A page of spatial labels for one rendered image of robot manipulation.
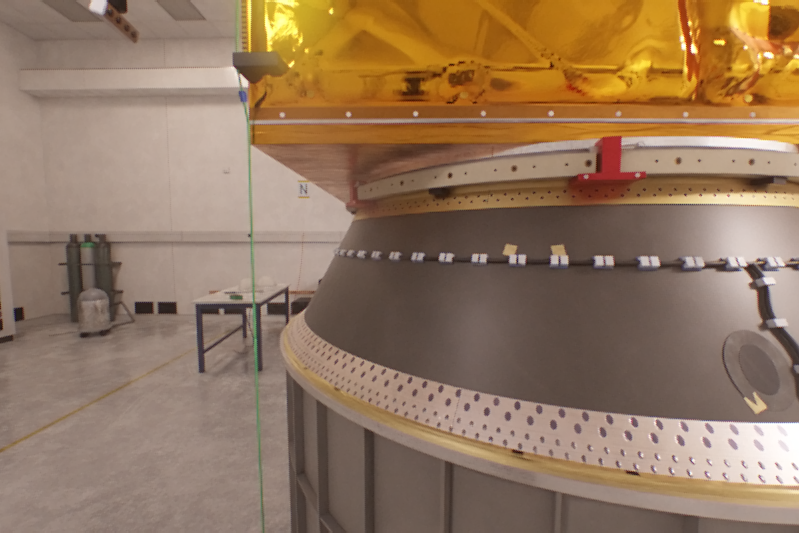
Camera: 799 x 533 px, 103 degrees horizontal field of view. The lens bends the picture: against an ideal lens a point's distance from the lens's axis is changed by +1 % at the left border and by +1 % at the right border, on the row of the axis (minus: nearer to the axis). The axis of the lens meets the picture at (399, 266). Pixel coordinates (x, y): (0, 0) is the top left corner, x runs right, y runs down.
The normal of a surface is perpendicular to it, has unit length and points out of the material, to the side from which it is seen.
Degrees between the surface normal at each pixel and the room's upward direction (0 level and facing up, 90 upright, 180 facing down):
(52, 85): 90
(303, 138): 90
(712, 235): 62
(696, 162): 90
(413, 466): 90
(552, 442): 43
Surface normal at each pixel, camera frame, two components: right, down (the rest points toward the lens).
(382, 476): -0.62, 0.06
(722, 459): -0.09, -0.68
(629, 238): -0.16, -0.40
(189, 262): 0.00, 0.07
